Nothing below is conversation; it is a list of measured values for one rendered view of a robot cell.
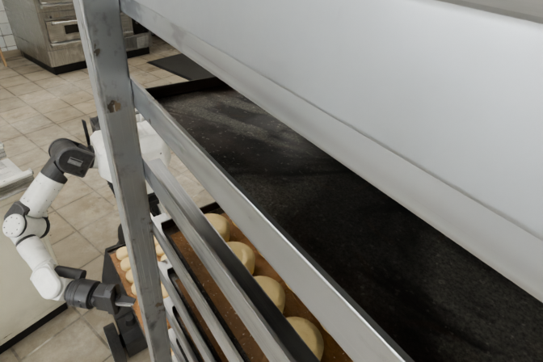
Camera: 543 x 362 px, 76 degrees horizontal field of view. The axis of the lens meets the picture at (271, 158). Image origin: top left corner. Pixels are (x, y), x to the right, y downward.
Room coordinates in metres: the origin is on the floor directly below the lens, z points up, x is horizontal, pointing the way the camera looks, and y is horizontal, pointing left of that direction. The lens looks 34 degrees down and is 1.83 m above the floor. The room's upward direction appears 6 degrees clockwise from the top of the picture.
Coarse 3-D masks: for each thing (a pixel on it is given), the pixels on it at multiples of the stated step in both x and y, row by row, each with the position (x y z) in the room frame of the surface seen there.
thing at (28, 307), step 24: (0, 168) 1.18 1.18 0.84; (24, 192) 1.06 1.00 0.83; (0, 216) 0.97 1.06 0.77; (0, 240) 0.94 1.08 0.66; (48, 240) 1.07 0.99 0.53; (0, 264) 0.91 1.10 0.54; (24, 264) 0.97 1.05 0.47; (0, 288) 0.88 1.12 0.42; (24, 288) 0.94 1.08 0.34; (0, 312) 0.85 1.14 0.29; (24, 312) 0.91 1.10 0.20; (48, 312) 0.98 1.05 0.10; (0, 336) 0.81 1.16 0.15; (24, 336) 0.89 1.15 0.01
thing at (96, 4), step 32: (96, 0) 0.29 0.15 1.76; (96, 32) 0.29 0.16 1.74; (96, 64) 0.29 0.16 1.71; (96, 96) 0.30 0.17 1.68; (128, 96) 0.30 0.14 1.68; (128, 128) 0.30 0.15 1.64; (128, 160) 0.30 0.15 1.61; (128, 192) 0.29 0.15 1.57; (128, 224) 0.29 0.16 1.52; (128, 256) 0.31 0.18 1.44; (160, 288) 0.30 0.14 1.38; (160, 320) 0.30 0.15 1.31; (160, 352) 0.29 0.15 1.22
